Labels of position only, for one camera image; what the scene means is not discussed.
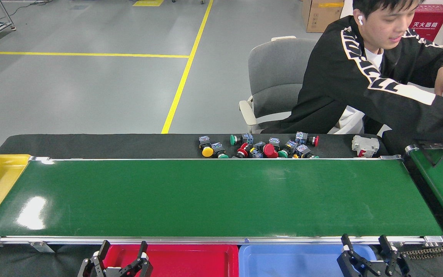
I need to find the conveyor drive chain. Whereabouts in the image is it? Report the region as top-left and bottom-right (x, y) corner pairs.
(400, 245), (443, 259)

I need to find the yellow push button switch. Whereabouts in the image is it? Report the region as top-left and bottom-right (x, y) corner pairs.
(199, 135), (214, 158)

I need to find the red fire extinguisher box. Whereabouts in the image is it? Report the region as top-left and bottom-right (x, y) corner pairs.
(409, 4), (443, 42)

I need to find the white circuit breaker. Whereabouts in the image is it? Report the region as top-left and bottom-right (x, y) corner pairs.
(351, 135), (380, 158)

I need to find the green feeder conveyor belt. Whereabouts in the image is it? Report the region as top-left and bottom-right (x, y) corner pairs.
(405, 144), (443, 239)

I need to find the long green conveyor belt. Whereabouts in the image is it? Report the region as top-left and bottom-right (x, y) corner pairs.
(0, 155), (443, 254)

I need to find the blue plastic tray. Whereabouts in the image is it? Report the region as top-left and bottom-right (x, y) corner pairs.
(238, 244), (378, 277)

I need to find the grey office chair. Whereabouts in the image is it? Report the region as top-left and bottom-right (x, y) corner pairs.
(239, 36), (320, 133)

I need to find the red plastic tray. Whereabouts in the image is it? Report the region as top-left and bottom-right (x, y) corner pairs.
(102, 244), (240, 277)

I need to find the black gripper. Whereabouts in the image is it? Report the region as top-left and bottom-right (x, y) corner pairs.
(337, 234), (411, 277)
(77, 240), (154, 277)

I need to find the person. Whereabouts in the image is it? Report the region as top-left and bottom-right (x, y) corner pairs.
(262, 0), (443, 143)

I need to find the brown cardboard box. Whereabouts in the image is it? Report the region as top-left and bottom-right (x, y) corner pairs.
(301, 0), (345, 33)

